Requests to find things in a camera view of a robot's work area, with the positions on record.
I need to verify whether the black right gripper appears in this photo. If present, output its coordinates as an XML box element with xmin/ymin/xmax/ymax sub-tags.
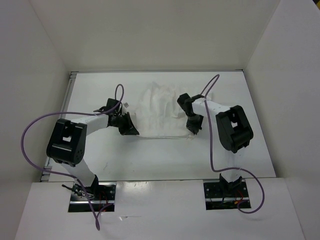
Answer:
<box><xmin>187</xmin><ymin>113</ymin><xmax>205</xmax><ymax>135</ymax></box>

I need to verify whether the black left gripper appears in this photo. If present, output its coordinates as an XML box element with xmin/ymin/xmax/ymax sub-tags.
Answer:
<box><xmin>110</xmin><ymin>111</ymin><xmax>139</xmax><ymax>135</ymax></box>

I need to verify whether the white pleated skirt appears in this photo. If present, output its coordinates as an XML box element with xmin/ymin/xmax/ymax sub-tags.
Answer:
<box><xmin>134</xmin><ymin>81</ymin><xmax>201</xmax><ymax>139</ymax></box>

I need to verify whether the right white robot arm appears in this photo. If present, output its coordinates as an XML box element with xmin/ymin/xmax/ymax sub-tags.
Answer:
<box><xmin>177</xmin><ymin>93</ymin><xmax>254</xmax><ymax>197</ymax></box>

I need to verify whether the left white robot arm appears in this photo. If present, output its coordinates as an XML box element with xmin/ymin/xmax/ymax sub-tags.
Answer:
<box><xmin>46</xmin><ymin>112</ymin><xmax>140</xmax><ymax>200</ymax></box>

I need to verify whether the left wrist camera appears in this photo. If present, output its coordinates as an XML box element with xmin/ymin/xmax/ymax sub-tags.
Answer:
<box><xmin>93</xmin><ymin>97</ymin><xmax>130</xmax><ymax>116</ymax></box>

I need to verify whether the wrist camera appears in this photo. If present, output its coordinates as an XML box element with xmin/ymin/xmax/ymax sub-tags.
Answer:
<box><xmin>93</xmin><ymin>97</ymin><xmax>130</xmax><ymax>116</ymax></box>
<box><xmin>188</xmin><ymin>94</ymin><xmax>204</xmax><ymax>102</ymax></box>

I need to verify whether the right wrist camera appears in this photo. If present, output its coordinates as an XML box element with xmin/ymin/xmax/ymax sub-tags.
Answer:
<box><xmin>188</xmin><ymin>94</ymin><xmax>204</xmax><ymax>102</ymax></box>

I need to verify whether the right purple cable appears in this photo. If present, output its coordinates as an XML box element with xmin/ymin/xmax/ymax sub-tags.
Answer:
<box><xmin>199</xmin><ymin>73</ymin><xmax>266</xmax><ymax>215</ymax></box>

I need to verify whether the purple cable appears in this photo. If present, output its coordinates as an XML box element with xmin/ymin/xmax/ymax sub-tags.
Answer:
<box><xmin>199</xmin><ymin>73</ymin><xmax>266</xmax><ymax>215</ymax></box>
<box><xmin>20</xmin><ymin>83</ymin><xmax>125</xmax><ymax>231</ymax></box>

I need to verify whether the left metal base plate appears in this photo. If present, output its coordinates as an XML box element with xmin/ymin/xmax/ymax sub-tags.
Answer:
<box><xmin>62</xmin><ymin>182</ymin><xmax>117</xmax><ymax>213</ymax></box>

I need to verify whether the metal base plate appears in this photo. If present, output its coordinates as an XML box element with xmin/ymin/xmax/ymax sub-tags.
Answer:
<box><xmin>203</xmin><ymin>179</ymin><xmax>251</xmax><ymax>211</ymax></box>
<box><xmin>62</xmin><ymin>182</ymin><xmax>117</xmax><ymax>213</ymax></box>

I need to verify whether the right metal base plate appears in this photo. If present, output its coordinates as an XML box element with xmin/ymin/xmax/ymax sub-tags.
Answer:
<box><xmin>203</xmin><ymin>179</ymin><xmax>251</xmax><ymax>211</ymax></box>

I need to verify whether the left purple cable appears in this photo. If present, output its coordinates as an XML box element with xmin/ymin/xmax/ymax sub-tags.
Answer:
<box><xmin>20</xmin><ymin>83</ymin><xmax>125</xmax><ymax>231</ymax></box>

